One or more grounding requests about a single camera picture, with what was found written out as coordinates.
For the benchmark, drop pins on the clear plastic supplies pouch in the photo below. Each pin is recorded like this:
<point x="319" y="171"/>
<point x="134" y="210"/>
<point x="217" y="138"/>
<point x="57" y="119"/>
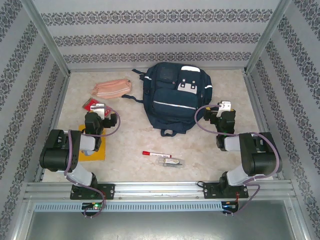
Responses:
<point x="171" y="162"/>

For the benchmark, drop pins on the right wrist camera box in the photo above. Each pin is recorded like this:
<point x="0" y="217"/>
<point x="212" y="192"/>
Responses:
<point x="225" y="106"/>

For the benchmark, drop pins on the red book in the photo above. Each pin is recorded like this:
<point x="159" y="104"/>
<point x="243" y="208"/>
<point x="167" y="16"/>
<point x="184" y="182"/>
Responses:
<point x="88" y="105"/>

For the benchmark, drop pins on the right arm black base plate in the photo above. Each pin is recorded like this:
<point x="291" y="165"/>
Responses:
<point x="210" y="191"/>

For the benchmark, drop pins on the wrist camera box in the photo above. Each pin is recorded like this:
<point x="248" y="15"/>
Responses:
<point x="98" y="108"/>
<point x="225" y="106"/>

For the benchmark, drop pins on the aluminium table edge rail short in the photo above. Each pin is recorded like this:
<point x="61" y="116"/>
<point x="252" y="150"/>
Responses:
<point x="112" y="69"/>

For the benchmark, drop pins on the pink striped pencil case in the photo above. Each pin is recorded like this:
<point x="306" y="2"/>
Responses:
<point x="112" y="88"/>

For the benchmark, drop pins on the navy blue backpack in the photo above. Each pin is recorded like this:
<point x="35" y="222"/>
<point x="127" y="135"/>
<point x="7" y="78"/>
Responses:
<point x="172" y="105"/>

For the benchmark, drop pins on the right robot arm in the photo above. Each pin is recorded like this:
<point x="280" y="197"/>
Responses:
<point x="265" y="162"/>

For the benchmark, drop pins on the aluminium mounting rail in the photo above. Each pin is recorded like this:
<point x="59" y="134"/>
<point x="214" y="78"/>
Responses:
<point x="160" y="190"/>

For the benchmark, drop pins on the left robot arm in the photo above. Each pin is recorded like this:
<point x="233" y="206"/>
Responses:
<point x="55" y="155"/>

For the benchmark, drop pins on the grey metal panel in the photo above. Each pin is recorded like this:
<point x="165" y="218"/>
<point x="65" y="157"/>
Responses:
<point x="160" y="227"/>

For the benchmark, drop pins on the yellow book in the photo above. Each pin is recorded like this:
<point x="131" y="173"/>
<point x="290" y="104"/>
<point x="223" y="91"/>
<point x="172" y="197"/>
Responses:
<point x="100" y="155"/>

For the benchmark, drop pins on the aluminium table edge rail long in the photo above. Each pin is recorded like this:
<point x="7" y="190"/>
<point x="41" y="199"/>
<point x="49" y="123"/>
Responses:
<point x="255" y="100"/>
<point x="56" y="120"/>

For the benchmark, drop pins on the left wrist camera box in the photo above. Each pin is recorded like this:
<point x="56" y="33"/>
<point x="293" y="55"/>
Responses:
<point x="98" y="108"/>

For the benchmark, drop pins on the aluminium corner post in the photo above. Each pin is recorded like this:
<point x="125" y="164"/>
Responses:
<point x="48" y="37"/>
<point x="265" y="37"/>

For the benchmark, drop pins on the red marker pen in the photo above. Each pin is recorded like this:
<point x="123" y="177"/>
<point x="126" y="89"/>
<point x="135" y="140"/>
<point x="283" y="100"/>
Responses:
<point x="150" y="153"/>

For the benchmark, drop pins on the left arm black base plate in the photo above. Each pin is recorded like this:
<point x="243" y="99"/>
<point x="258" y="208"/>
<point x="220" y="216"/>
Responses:
<point x="108" y="191"/>

